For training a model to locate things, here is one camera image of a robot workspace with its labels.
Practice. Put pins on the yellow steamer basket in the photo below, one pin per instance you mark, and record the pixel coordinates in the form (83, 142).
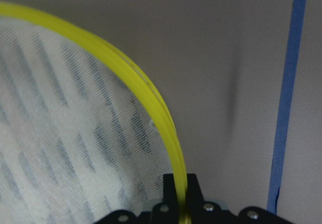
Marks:
(84, 132)

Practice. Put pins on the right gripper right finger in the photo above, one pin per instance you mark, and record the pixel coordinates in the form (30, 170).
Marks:
(194, 199)

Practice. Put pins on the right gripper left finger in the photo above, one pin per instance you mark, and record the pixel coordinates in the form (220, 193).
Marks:
(167, 210)

